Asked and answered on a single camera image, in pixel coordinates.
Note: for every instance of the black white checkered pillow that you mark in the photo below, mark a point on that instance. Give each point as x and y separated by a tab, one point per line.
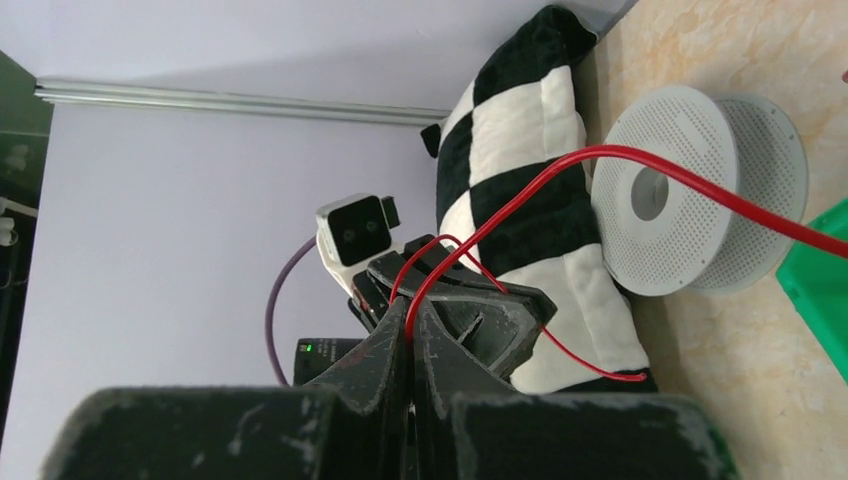
516	117

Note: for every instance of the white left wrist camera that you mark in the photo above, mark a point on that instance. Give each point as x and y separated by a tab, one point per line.
353	231

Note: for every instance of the green plastic bin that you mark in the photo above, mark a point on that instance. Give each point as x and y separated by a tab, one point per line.
815	281

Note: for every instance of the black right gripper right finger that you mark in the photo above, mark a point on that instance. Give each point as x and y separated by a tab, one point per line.
471	425

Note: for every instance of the grey perforated cable spool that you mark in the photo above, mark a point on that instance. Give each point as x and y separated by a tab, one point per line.
660	236

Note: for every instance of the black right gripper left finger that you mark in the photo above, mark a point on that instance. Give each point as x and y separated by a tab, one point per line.
347	423

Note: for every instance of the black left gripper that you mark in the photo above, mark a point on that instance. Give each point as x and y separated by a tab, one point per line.
495	324

